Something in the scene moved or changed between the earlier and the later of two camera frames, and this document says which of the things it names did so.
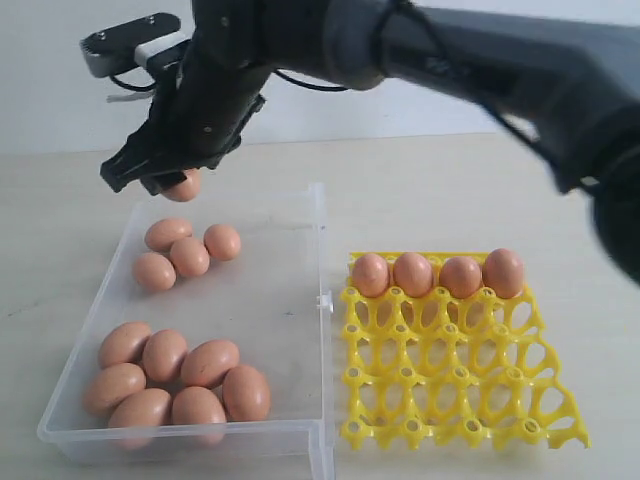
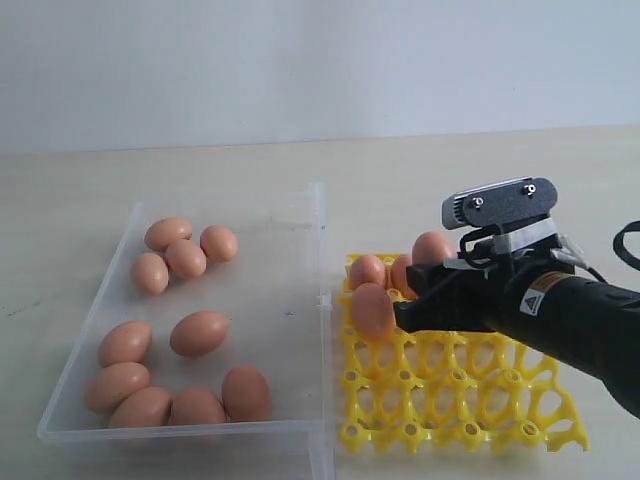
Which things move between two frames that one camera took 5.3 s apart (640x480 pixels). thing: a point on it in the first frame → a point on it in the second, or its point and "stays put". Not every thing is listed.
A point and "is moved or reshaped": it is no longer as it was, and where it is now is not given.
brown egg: [110, 385] stays put
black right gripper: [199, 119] → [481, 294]
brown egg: [246, 395] stays put
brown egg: [197, 405] stays put
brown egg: [461, 275] is moved or reshaped
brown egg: [370, 274] stays put
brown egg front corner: [144, 406] stays put
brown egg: [413, 274] stays put
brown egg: [206, 365] → [199, 333]
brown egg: [164, 355] → [373, 310]
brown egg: [221, 242] stays put
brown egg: [162, 233] stays put
